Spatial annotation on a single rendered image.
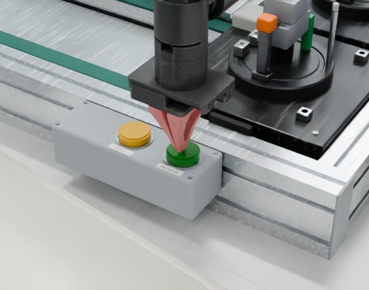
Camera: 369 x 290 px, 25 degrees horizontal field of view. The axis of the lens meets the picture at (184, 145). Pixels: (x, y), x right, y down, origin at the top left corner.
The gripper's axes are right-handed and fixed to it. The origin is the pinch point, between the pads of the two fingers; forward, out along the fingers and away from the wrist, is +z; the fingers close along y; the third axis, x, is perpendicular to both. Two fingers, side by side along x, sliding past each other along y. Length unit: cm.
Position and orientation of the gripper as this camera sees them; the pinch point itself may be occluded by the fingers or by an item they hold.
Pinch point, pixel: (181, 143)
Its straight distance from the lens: 96.9
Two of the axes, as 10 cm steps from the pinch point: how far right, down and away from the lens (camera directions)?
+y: -8.4, -3.3, 4.4
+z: 0.0, 8.0, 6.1
